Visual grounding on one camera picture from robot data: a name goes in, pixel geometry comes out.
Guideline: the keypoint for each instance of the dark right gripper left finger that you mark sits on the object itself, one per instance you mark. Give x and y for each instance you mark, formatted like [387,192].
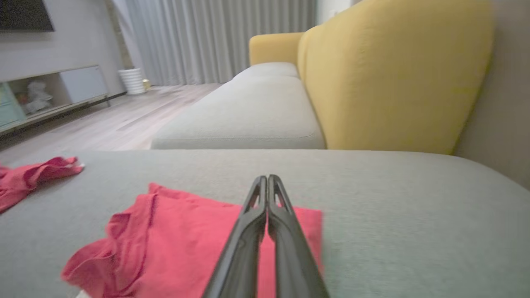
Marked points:
[242,248]

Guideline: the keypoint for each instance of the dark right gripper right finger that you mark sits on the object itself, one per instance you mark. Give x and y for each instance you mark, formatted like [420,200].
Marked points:
[294,252]

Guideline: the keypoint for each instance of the red basketball jersey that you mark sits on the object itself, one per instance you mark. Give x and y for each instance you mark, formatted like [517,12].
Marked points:
[182,244]

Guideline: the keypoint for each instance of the red shorts with white band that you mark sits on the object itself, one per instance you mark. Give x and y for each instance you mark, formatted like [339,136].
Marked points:
[29,178]

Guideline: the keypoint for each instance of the large grey sofa seat cushion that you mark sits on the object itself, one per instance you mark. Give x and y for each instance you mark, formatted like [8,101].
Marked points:
[393,215]

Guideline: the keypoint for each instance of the small golden floor ornament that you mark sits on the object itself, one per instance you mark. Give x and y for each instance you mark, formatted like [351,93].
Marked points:
[146,84]

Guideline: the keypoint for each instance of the white ribbed planter pot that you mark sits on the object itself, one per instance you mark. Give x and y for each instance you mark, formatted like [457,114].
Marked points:
[132,80]

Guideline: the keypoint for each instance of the large yellow sofa back cushion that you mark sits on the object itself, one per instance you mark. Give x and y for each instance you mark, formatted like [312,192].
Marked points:
[389,74]

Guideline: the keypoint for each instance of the small yellow sofa back cushion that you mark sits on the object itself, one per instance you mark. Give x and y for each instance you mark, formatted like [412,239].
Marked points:
[273,47]

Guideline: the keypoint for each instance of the grey pleated curtain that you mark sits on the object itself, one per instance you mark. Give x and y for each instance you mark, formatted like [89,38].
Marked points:
[215,37]

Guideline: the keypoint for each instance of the low grey tv cabinet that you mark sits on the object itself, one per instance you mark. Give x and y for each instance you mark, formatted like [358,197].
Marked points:
[78,85]

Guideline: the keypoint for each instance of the pale plush toy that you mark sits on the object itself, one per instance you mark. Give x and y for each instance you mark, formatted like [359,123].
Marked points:
[38,96]

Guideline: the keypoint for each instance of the grey sofa backrest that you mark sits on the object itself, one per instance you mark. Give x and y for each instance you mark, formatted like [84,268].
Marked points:
[505,103]

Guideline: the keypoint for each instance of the black television screen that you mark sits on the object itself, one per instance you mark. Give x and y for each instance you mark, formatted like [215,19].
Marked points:
[22,14]

